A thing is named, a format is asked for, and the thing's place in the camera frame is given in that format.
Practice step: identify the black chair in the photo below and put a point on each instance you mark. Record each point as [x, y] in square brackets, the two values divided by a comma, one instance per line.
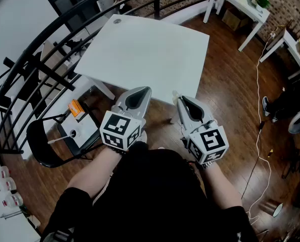
[36, 140]

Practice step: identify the person's black clothing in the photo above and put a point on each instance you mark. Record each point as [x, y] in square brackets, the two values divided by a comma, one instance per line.
[150, 198]

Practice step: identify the black cabinet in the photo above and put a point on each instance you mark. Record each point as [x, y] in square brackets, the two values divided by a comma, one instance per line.
[69, 4]

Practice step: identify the white narrow side table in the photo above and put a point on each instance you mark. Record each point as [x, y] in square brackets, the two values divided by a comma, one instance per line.
[294, 49]

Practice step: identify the black metal railing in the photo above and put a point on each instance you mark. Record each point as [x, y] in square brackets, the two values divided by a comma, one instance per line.
[36, 67]

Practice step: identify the light wooden board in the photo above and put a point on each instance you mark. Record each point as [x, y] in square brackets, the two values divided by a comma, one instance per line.
[50, 59]

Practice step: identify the person's left forearm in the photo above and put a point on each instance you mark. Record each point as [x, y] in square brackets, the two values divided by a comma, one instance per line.
[94, 171]

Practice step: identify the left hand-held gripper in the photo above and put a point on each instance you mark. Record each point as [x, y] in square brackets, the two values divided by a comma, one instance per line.
[114, 125]

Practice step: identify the small yellow tag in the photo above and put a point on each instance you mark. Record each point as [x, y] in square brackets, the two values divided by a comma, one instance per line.
[270, 153]

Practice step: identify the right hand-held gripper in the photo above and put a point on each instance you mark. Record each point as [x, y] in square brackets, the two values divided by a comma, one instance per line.
[210, 142]

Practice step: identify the brown cylindrical container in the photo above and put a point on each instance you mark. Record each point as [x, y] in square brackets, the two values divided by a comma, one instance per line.
[272, 207]

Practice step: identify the white square table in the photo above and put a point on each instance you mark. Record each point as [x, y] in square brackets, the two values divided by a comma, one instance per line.
[145, 54]

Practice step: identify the orange box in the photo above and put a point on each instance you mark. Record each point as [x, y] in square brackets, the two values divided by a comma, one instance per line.
[75, 108]

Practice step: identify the brown cardboard box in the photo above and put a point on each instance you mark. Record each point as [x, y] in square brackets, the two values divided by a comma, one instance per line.
[234, 19]

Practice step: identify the person's right forearm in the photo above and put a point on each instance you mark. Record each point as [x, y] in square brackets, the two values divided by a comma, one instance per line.
[221, 185]

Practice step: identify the green plant pot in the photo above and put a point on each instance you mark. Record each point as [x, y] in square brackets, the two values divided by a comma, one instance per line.
[262, 2]

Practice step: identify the silver metal wristwatch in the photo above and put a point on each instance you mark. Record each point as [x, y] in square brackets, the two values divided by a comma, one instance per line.
[208, 165]

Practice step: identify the small white object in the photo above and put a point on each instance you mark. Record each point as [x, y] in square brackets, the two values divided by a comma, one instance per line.
[175, 96]

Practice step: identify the clear plastic bottle red label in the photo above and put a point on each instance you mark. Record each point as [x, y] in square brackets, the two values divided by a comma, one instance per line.
[2, 172]
[14, 200]
[6, 184]

